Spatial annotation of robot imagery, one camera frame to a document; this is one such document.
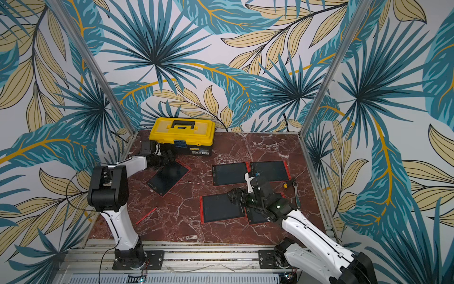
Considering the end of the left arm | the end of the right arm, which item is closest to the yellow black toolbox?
the end of the left arm

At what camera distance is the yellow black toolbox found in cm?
97

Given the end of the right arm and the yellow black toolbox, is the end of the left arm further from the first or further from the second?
the end of the right arm
